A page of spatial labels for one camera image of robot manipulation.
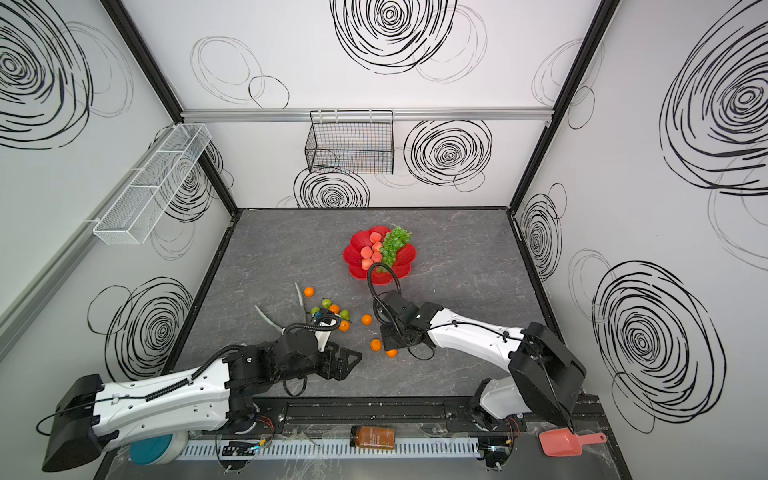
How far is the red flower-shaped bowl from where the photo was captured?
1.03m

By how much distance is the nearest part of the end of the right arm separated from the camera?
1.93 feet

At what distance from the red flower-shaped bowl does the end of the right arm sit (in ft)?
1.00
